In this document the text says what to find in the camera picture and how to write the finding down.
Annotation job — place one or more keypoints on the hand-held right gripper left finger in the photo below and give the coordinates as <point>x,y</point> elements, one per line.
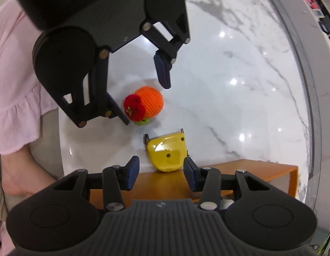
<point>133,176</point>

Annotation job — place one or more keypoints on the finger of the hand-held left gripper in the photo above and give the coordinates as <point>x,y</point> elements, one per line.
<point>162,72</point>
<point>118,109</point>

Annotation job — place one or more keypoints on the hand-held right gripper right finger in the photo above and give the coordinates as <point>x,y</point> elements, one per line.
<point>189,176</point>

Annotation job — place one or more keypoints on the orange crochet ball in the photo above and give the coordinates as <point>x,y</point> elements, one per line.
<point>151,101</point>

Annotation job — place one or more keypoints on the yellow tape measure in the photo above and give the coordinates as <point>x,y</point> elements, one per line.
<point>165,152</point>

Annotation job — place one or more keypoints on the orange cardboard box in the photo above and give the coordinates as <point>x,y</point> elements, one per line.
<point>247,173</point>

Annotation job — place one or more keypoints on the white tv console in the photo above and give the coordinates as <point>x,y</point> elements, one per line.
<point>327,10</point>

